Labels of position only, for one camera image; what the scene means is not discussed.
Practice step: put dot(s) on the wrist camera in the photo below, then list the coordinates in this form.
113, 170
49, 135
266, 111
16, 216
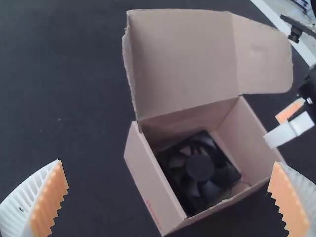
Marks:
295, 33

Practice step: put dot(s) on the black square fan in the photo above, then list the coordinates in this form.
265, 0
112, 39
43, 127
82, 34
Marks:
197, 168

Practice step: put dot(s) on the black mat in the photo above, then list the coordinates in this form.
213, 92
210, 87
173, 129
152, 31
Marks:
61, 74

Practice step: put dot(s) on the cardboard box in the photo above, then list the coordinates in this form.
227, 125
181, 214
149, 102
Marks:
187, 61

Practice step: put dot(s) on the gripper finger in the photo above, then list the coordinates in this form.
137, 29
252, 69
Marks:
293, 202
27, 205

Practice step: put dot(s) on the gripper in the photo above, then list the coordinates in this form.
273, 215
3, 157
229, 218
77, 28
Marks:
308, 89

